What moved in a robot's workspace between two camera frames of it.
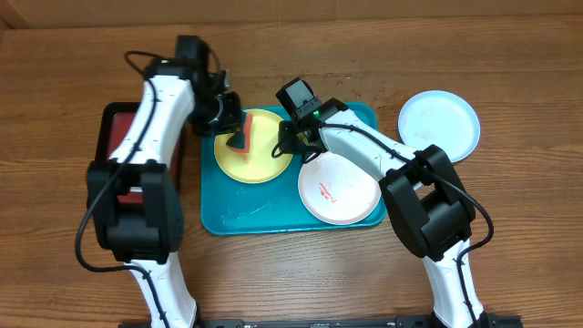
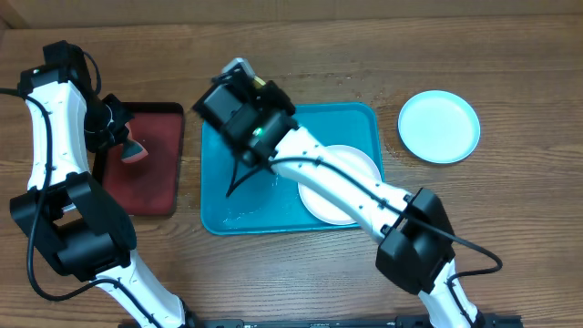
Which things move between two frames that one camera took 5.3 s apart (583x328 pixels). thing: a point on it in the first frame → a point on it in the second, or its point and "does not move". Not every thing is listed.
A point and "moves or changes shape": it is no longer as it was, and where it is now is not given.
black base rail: (378, 322) does not move
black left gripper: (230, 123) → (98, 142)
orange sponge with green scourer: (240, 140) moves or changes shape
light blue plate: (445, 118) does not move
